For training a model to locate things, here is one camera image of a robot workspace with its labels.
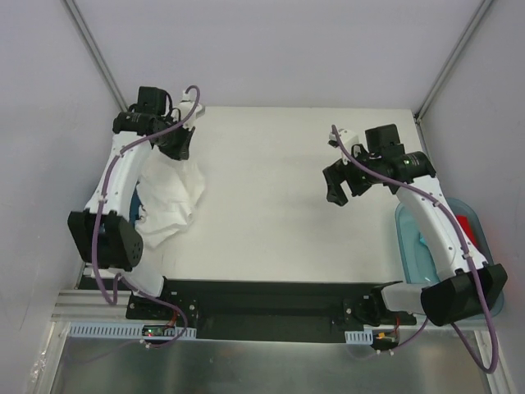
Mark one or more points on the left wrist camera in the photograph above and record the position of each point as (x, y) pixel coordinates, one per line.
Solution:
(189, 108)

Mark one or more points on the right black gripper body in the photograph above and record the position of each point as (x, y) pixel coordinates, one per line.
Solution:
(346, 175)

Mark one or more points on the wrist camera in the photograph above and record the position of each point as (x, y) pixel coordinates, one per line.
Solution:
(189, 108)
(343, 137)

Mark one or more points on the right slotted cable duct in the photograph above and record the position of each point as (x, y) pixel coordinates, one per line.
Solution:
(359, 338)

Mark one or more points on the left aluminium frame post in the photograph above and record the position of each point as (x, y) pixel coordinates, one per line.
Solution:
(79, 22)

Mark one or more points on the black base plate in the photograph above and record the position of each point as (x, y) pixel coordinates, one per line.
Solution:
(257, 311)

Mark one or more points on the right aluminium frame post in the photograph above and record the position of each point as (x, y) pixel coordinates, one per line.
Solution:
(453, 58)

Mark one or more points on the cyan rolled t shirt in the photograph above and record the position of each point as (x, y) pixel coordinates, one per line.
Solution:
(422, 240)

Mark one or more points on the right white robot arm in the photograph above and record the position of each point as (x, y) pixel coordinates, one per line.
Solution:
(385, 157)

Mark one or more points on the red rolled t shirt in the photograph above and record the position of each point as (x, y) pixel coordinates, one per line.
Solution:
(468, 230)

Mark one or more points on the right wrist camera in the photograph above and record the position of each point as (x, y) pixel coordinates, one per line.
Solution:
(343, 137)

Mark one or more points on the aluminium frame post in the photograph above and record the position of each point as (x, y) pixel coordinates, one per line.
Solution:
(453, 58)
(79, 22)

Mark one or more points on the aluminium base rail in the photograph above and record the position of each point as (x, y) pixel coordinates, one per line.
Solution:
(88, 305)

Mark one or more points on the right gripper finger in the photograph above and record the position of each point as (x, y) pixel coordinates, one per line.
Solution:
(334, 178)
(359, 185)

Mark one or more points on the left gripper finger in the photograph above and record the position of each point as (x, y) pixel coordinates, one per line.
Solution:
(184, 144)
(171, 152)

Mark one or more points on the left slotted cable duct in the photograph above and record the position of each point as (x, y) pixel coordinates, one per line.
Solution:
(129, 331)

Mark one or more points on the dark blue t shirt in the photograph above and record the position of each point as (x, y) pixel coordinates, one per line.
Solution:
(135, 208)

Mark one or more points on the white printed t shirt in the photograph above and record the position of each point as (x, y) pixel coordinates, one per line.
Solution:
(169, 192)

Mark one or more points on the slotted cable duct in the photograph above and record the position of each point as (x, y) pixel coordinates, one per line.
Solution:
(129, 331)
(359, 338)

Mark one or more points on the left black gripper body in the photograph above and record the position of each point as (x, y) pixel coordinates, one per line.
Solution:
(180, 139)

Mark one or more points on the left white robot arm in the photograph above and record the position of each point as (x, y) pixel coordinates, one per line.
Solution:
(103, 231)

